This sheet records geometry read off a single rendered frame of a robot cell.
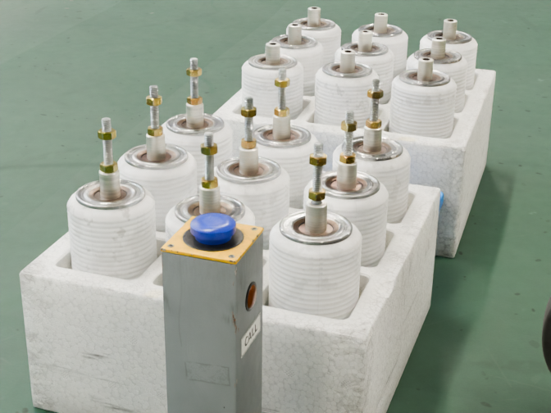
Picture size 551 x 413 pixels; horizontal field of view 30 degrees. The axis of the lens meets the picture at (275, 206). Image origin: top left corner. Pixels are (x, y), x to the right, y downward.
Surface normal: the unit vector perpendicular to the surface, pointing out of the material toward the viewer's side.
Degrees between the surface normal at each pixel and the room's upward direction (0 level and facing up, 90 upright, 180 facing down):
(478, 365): 0
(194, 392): 90
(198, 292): 90
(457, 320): 0
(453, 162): 90
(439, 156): 90
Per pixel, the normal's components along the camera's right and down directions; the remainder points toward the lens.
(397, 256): 0.01, -0.91
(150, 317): -0.33, 0.40
